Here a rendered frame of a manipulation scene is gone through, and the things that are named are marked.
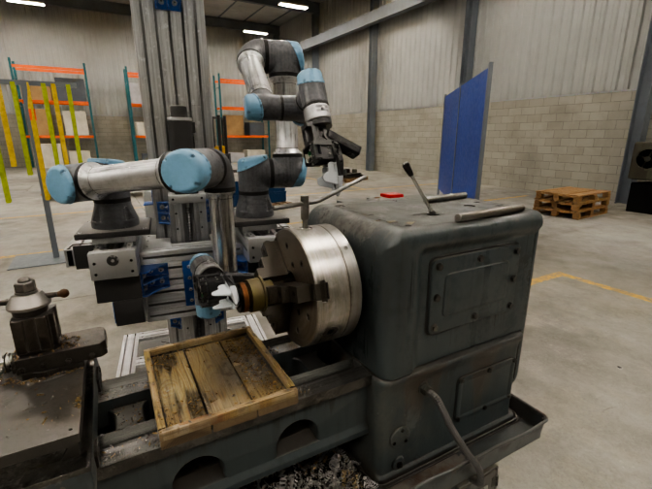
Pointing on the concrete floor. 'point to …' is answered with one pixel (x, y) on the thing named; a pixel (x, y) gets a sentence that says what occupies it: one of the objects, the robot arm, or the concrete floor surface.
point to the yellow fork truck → (222, 136)
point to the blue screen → (465, 136)
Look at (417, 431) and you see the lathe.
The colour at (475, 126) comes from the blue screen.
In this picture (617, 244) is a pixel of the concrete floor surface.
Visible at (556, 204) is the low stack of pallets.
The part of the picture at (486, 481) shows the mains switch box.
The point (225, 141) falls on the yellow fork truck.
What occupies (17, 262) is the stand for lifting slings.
